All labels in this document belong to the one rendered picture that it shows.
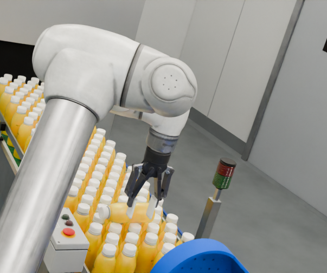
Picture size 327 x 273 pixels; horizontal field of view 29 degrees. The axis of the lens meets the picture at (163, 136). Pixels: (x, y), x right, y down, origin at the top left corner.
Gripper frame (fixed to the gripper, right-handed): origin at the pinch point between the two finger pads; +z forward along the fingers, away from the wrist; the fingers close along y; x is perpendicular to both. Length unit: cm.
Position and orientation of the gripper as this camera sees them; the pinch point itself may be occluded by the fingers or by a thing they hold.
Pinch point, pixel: (141, 208)
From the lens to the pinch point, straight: 190.9
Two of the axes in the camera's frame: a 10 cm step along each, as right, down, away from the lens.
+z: -2.7, 9.1, 3.2
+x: -4.3, -4.1, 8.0
